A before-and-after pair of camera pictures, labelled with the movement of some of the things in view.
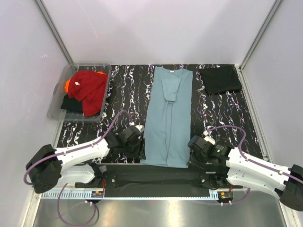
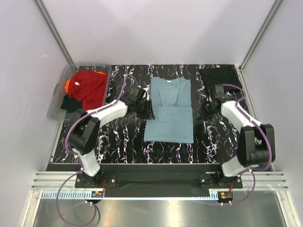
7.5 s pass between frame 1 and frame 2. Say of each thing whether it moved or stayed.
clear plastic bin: stayed
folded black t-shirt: stayed
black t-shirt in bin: stayed
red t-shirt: stayed
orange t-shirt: stayed
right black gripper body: moved
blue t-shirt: moved
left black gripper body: moved
